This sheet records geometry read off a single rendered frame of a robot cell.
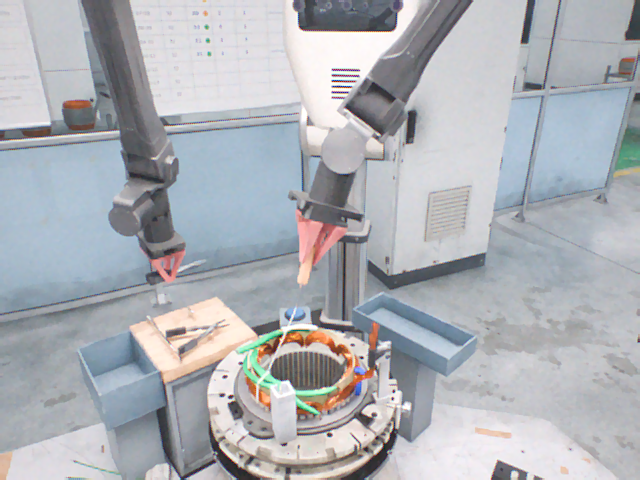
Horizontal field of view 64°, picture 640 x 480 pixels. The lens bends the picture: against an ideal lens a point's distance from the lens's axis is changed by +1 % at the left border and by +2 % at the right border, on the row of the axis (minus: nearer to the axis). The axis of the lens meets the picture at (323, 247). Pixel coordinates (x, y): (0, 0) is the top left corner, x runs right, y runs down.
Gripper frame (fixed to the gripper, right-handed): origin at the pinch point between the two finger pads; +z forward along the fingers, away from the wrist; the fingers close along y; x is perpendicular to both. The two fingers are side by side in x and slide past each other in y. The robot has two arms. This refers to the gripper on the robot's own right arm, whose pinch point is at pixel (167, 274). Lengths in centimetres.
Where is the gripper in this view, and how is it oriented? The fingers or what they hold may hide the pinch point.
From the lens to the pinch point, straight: 107.7
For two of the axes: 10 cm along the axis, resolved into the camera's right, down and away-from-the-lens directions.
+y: 5.9, 4.1, -6.9
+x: 8.1, -3.0, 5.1
